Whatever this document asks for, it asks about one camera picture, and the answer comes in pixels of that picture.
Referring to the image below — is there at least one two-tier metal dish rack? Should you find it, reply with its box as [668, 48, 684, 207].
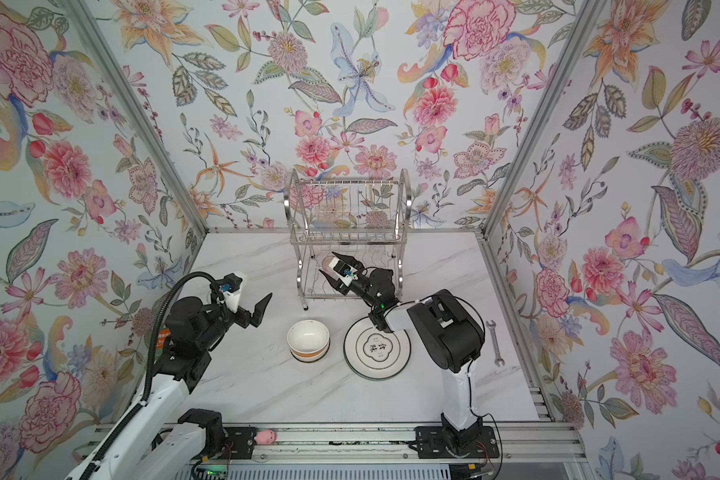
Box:
[284, 169, 413, 309]

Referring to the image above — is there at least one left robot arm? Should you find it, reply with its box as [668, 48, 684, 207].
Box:
[67, 292, 272, 479]

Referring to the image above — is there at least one white plate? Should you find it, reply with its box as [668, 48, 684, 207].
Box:
[343, 319, 411, 381]

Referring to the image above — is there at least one aluminium corner frame post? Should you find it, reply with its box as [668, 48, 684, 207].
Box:
[481, 0, 603, 240]
[60, 0, 209, 241]

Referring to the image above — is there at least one aluminium corner frame post left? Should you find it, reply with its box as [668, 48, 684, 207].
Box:
[60, 0, 209, 241]

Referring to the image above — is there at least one aluminium corner frame post right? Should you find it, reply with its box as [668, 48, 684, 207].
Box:
[481, 0, 603, 240]

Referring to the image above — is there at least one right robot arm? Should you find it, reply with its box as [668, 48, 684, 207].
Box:
[320, 252, 485, 450]

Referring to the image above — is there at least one black corrugated cable hose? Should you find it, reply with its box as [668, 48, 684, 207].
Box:
[77, 271, 223, 480]

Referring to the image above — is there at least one metal wrench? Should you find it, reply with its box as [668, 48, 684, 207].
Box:
[487, 320, 506, 368]

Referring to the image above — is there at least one pink small toy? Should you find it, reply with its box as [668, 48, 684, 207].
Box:
[254, 429, 277, 445]

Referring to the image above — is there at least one pink rimmed glass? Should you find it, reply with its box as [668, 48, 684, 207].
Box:
[321, 254, 336, 272]

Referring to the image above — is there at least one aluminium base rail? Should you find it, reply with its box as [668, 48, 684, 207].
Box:
[71, 419, 589, 480]

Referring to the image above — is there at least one orange white bowl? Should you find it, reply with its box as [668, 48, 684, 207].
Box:
[286, 319, 330, 363]

